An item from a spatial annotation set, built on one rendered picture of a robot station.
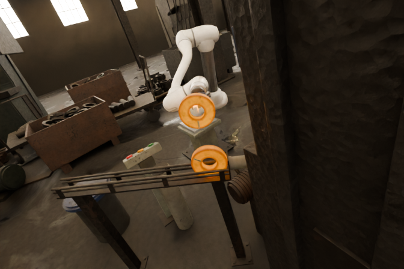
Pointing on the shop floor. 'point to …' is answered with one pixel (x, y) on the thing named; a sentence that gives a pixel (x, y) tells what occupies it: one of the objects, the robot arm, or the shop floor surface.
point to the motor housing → (244, 194)
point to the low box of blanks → (73, 132)
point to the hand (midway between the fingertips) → (196, 107)
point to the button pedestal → (146, 158)
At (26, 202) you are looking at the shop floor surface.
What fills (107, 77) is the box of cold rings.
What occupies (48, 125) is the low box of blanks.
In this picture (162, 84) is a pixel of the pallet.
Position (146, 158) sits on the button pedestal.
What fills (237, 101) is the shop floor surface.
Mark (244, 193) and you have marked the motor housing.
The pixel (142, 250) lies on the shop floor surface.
